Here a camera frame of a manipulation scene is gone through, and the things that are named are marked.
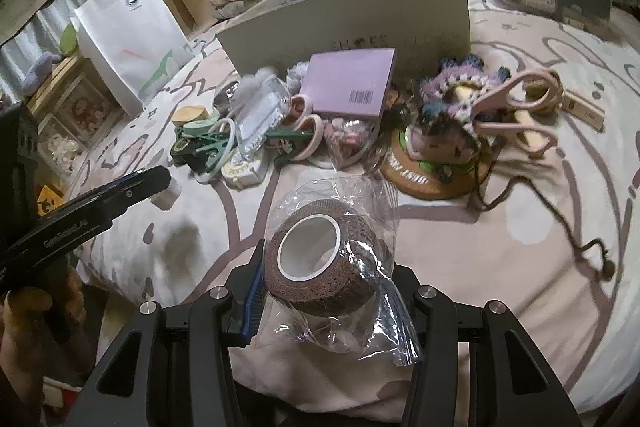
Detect beige wooden stick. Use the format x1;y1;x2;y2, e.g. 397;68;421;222
512;109;548;158

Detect dark cord necklace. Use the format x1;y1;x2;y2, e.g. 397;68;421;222
470;147;621;283

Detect pink charm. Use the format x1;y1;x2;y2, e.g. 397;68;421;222
407;127;483;162

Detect person's left hand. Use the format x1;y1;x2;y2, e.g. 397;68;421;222
0;269;88;413

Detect white tote bag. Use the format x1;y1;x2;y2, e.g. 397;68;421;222
70;0;196;118

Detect clear plastic case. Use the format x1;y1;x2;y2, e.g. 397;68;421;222
235;74;293;158

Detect purple plush toy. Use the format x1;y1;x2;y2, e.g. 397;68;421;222
27;52;63;95

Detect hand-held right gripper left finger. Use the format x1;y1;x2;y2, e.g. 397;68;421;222
77;247;266;427

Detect brown bandage roll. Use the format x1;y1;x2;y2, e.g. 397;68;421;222
262;177;431;365

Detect white cardboard box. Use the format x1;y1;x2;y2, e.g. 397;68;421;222
215;0;473;72

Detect white round tape measure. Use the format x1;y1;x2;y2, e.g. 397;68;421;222
220;157;266;190

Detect pink scissors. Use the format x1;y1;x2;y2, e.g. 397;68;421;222
407;69;563;160

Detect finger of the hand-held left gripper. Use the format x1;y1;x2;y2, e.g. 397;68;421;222
0;209;118;290
60;166;173;228

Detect round brown coaster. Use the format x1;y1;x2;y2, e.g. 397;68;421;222
380;127;488;200

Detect small wooden block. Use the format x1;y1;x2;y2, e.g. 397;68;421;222
172;105;208;125

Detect lilac book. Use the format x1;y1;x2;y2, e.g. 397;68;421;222
302;48;397;118

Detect dark item in clear bag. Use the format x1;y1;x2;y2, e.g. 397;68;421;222
212;79;241;112

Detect bag of pink beads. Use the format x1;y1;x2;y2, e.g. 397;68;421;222
325;117;381;170

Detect purple crochet piece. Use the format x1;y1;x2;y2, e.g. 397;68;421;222
412;54;501;142

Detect green plastic clip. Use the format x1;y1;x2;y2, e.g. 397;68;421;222
187;129;236;168

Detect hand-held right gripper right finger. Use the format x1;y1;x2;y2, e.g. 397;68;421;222
392;264;583;427

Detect small white cube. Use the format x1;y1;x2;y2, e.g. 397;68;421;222
155;179;181;210

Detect white cotton fluff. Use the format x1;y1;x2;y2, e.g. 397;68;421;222
235;67;273;108

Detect beige rope knot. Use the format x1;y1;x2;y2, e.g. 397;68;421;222
520;74;558;112

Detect small beige carton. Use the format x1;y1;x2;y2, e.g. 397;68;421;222
560;89;606;132

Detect framed flower picture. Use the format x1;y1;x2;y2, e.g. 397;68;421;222
55;74;121;142
37;117;91;172

